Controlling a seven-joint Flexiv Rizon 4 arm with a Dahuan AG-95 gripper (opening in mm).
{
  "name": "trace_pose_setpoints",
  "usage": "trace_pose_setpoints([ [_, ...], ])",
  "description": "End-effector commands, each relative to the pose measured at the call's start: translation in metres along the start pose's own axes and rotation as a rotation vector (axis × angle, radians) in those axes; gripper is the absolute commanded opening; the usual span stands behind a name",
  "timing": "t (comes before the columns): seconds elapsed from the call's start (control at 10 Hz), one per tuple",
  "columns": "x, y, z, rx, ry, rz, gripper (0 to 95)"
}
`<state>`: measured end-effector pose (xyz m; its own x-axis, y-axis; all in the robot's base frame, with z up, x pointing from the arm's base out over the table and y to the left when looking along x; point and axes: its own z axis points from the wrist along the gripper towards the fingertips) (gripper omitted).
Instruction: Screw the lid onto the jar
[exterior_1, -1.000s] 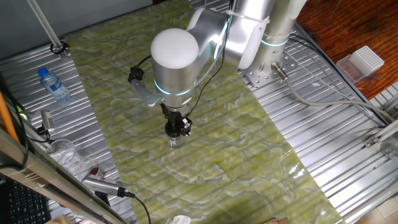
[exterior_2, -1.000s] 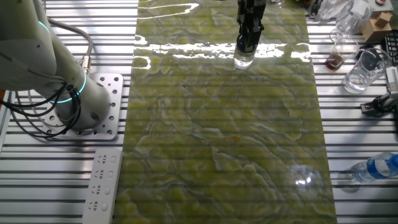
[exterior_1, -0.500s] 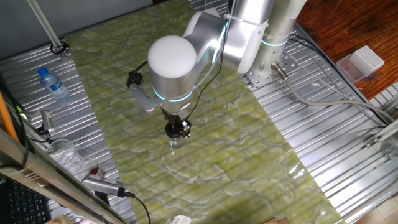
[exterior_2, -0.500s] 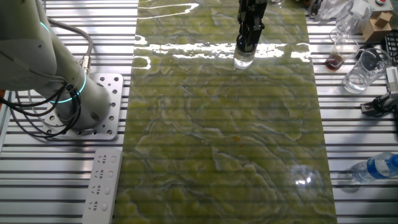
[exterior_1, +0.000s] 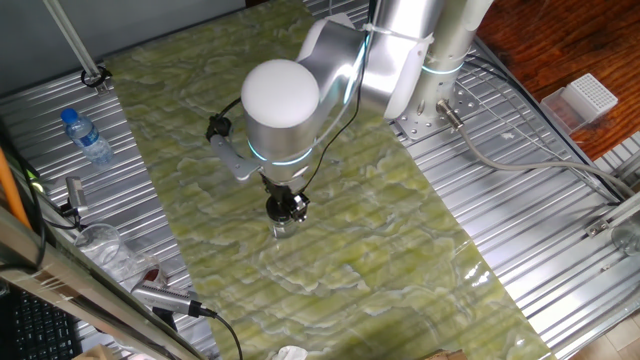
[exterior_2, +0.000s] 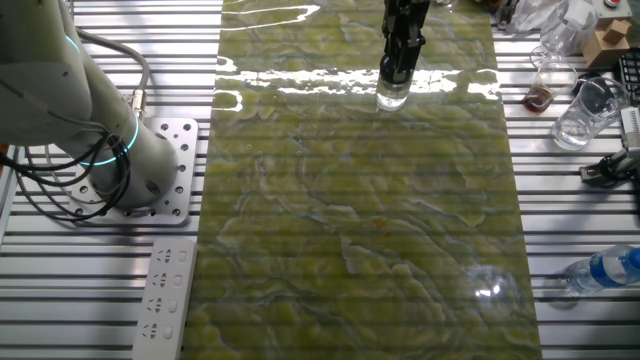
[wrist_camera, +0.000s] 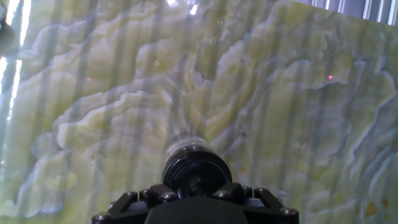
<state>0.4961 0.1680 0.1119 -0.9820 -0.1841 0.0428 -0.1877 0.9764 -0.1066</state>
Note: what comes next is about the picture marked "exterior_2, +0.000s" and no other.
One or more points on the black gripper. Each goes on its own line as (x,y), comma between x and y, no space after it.
(405,17)

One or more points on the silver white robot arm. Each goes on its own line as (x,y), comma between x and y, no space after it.
(45,90)

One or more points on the clear glass jar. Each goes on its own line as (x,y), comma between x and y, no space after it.
(392,97)

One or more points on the small glass with brown liquid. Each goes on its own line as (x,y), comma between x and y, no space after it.
(547,87)

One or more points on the green marble pattern mat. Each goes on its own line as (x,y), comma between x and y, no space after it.
(350,200)

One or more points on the tall clear glass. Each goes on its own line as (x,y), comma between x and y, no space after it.
(567,27)

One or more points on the clear glass beaker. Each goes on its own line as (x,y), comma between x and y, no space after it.
(590,117)

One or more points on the small cardboard box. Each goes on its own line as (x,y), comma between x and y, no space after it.
(602,50)

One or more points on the grey box with red button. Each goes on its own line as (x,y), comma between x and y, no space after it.
(620,11)

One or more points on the black keyboard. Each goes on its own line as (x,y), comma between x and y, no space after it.
(631,70)

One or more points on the water bottle with blue cap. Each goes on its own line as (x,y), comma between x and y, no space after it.
(600,270)

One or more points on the white power strip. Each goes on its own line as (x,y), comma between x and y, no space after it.
(162,300)

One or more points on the black camera stand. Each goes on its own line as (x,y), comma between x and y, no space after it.
(506,14)
(607,170)

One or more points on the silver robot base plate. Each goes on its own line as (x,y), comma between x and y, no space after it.
(170,202)

